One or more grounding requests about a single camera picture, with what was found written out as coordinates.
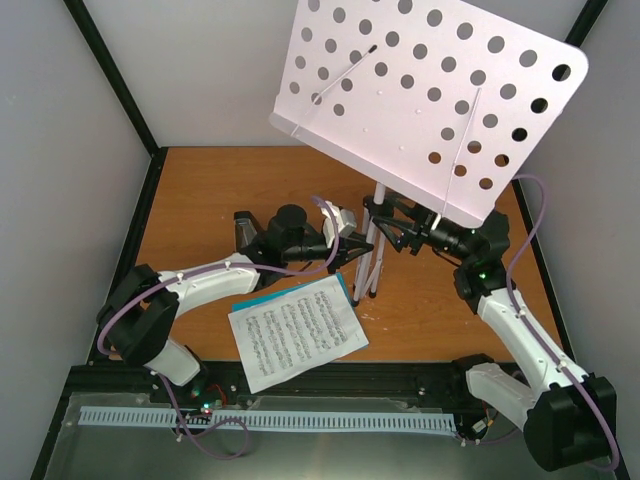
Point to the black left frame post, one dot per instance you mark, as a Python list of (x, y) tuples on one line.
[(86, 25)]

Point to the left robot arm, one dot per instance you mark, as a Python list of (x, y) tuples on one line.
[(136, 320)]

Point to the grey slotted cable duct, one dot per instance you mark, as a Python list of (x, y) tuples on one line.
[(275, 421)]

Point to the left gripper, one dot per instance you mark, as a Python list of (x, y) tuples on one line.
[(342, 257)]

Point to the black aluminium frame post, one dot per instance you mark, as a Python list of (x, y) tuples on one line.
[(585, 21)]

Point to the blue sheet music paper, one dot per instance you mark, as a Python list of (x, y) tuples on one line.
[(269, 297)]

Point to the white tripod music stand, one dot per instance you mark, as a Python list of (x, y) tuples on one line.
[(440, 101)]

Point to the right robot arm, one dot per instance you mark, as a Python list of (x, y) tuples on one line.
[(566, 415)]

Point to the black metronome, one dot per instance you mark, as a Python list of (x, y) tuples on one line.
[(249, 234)]

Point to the white sheet music paper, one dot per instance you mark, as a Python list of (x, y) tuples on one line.
[(283, 338)]

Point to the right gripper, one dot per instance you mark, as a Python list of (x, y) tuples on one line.
[(416, 231)]

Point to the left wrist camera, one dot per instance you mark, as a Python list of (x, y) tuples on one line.
[(340, 222)]

